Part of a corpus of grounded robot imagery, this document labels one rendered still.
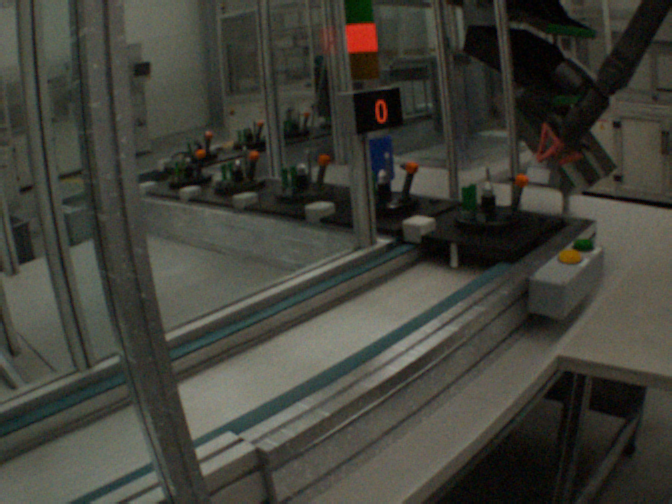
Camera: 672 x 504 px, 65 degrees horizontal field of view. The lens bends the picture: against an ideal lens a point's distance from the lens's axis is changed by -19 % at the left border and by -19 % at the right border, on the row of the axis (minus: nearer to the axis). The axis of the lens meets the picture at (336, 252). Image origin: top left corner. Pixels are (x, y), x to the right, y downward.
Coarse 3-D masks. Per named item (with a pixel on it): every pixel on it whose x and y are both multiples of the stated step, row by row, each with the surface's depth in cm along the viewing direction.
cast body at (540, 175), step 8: (544, 152) 117; (536, 160) 117; (544, 160) 115; (552, 160) 116; (528, 168) 119; (536, 168) 117; (544, 168) 115; (552, 168) 116; (528, 176) 119; (536, 176) 117; (544, 176) 115; (552, 176) 115; (560, 176) 116; (536, 184) 119; (544, 184) 115; (552, 184) 115
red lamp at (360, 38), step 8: (368, 24) 98; (352, 32) 98; (360, 32) 98; (368, 32) 98; (352, 40) 99; (360, 40) 98; (368, 40) 98; (352, 48) 99; (360, 48) 99; (368, 48) 99; (376, 48) 100
